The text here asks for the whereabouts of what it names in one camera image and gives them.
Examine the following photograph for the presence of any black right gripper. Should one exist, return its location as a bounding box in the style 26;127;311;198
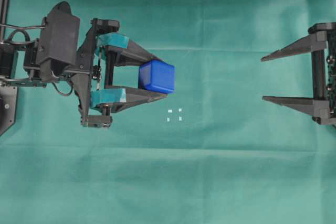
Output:
260;23;335;125

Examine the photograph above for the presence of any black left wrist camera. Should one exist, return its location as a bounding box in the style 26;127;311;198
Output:
36;1;81;82

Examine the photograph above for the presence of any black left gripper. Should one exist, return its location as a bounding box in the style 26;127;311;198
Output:
71;18;167;128

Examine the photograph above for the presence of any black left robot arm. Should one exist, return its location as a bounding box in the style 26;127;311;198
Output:
1;12;175;128

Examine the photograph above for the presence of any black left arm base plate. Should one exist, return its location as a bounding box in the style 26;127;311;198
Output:
0;87;18;135

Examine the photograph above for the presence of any blue block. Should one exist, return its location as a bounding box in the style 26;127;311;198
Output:
138;60;175;94

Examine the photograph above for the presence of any green table cloth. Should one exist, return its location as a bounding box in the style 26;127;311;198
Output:
1;0;335;223

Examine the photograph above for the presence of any black left camera cable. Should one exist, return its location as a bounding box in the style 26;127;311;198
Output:
0;23;73;97

